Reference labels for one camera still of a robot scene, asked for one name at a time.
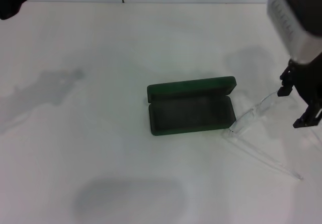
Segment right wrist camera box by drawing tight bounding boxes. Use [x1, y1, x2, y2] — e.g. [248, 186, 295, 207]
[266, 0, 322, 65]

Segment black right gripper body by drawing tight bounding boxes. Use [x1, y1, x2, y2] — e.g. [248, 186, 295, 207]
[291, 50, 322, 107]

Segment clear white glasses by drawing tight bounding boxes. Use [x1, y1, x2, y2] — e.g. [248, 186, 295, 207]
[221, 89, 322, 181]

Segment green glasses case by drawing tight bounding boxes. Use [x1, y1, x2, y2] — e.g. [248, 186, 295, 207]
[146, 76, 237, 136]

